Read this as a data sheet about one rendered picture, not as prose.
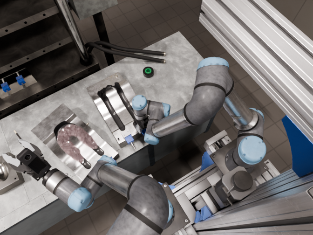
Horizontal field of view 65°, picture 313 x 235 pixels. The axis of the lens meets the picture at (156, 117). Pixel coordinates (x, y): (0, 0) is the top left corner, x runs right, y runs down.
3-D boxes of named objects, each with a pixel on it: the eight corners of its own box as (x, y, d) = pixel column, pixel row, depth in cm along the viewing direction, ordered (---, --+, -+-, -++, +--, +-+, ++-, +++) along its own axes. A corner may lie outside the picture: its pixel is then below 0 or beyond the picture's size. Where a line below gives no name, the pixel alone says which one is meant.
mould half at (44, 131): (119, 155, 157) (116, 149, 147) (89, 187, 148) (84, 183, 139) (68, 110, 171) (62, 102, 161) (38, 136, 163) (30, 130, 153)
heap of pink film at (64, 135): (100, 145, 154) (98, 140, 147) (79, 166, 148) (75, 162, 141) (73, 120, 161) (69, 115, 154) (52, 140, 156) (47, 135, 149)
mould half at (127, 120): (155, 128, 164) (154, 120, 152) (120, 148, 159) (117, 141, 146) (119, 76, 183) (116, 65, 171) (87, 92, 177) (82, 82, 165)
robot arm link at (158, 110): (166, 127, 125) (145, 123, 126) (170, 108, 129) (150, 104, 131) (166, 120, 118) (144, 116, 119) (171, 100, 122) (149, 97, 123)
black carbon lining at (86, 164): (106, 152, 153) (104, 148, 146) (88, 170, 148) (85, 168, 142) (70, 120, 163) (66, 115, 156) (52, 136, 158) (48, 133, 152)
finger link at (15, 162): (3, 165, 93) (25, 172, 91) (-5, 159, 88) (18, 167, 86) (8, 157, 94) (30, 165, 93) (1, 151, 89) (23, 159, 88)
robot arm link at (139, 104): (146, 108, 119) (129, 106, 119) (147, 118, 129) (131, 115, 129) (149, 95, 122) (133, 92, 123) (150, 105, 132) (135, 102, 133)
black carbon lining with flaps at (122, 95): (142, 121, 159) (140, 115, 150) (120, 134, 156) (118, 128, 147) (116, 83, 172) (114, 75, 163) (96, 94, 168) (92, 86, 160)
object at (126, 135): (139, 148, 152) (139, 146, 147) (132, 153, 151) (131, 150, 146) (129, 132, 157) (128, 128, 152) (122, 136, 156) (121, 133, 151)
